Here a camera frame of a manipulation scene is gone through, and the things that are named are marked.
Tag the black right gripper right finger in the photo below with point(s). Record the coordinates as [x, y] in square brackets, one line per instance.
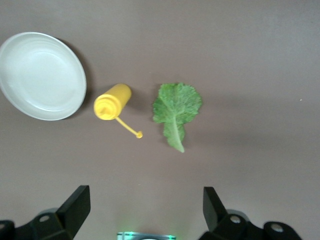
[217, 215]

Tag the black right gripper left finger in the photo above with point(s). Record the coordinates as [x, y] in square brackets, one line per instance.
[67, 215]

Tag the green lettuce leaf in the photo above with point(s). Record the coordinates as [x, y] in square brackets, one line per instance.
[176, 107]

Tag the yellow squeeze bottle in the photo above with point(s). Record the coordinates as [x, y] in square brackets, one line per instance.
[112, 102]

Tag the beige plate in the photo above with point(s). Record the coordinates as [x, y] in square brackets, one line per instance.
[41, 76]

